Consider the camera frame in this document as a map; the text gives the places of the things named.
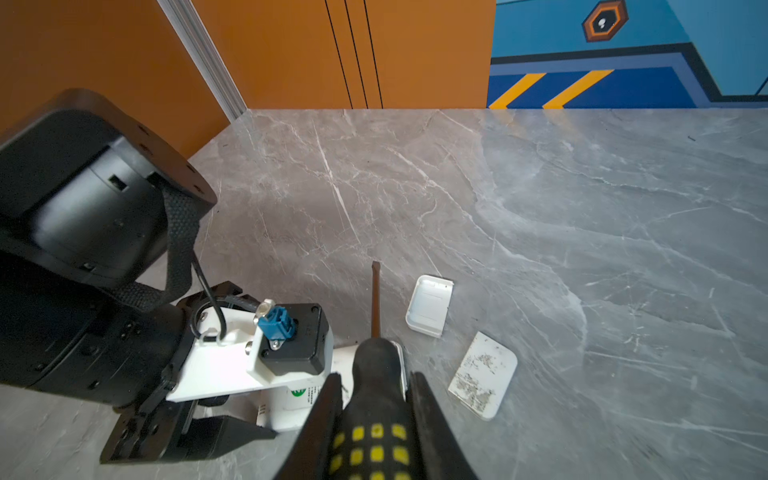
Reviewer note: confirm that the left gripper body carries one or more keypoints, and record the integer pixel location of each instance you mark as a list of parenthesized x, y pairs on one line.
[(149, 350)]

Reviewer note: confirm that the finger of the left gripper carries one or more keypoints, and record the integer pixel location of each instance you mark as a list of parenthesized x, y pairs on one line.
[(212, 437)]

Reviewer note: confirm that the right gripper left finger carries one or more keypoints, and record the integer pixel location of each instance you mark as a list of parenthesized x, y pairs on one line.
[(309, 459)]

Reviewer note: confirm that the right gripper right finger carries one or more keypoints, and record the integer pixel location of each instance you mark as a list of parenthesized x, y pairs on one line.
[(440, 456)]

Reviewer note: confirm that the black yellow screwdriver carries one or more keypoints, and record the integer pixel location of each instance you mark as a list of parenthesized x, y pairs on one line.
[(373, 439)]

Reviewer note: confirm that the white battery cover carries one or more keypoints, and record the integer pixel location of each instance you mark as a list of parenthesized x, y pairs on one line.
[(429, 304), (484, 375)]

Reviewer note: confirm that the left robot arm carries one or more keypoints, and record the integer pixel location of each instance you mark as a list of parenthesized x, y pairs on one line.
[(99, 217)]

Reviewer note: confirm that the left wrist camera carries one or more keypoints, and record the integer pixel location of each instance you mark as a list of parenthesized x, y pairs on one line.
[(245, 360)]

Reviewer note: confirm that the left aluminium corner post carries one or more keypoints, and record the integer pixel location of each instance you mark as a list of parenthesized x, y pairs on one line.
[(194, 36)]

